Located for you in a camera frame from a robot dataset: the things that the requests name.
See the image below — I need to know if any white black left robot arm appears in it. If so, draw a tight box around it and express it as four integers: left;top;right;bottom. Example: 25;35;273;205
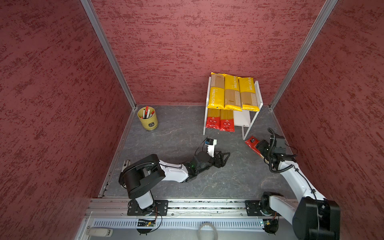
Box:
119;151;231;210

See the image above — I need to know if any white power strip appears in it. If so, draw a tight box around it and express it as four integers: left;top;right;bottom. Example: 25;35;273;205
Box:
121;160;131;172

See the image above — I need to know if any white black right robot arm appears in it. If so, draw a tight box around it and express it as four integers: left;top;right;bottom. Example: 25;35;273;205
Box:
256;128;341;240

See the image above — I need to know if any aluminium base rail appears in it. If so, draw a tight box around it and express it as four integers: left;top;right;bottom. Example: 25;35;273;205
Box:
86;197;301;232

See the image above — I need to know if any white cable loop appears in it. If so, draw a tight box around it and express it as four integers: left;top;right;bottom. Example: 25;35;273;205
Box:
197;222;218;240

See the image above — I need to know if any yellow pasta bag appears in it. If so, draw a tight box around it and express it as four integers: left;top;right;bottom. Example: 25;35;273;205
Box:
224;74;242;112
238;77;260;112
208;73;225;110

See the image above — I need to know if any white remote box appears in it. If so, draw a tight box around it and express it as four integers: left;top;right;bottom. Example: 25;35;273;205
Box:
86;228;114;238

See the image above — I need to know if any red pasta bag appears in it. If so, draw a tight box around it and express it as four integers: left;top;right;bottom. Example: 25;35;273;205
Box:
220;110;235;132
206;109;221;130
245;136;264;159

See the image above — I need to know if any yellow chopstick holder cup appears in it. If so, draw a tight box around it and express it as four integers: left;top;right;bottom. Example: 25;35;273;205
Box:
137;106;158;131

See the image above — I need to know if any tall red marker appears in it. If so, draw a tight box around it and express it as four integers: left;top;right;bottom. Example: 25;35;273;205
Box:
145;106;149;118

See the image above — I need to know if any white two-tier shelf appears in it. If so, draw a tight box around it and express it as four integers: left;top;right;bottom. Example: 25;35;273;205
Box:
203;77;264;140

